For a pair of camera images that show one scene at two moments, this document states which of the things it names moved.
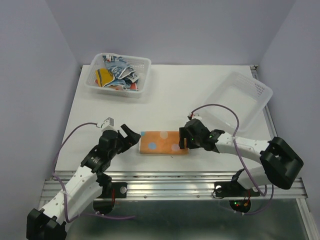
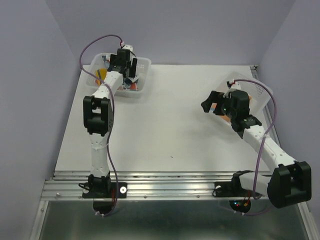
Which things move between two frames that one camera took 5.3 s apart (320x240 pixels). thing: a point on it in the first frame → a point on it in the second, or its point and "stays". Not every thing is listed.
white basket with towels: x=118 y=74 stays
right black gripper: x=183 y=133 → x=214 y=97
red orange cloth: x=133 y=87 stays
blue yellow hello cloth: x=103 y=77 stays
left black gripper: x=132 y=137 → x=131 y=68
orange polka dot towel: x=159 y=142 → x=213 y=106
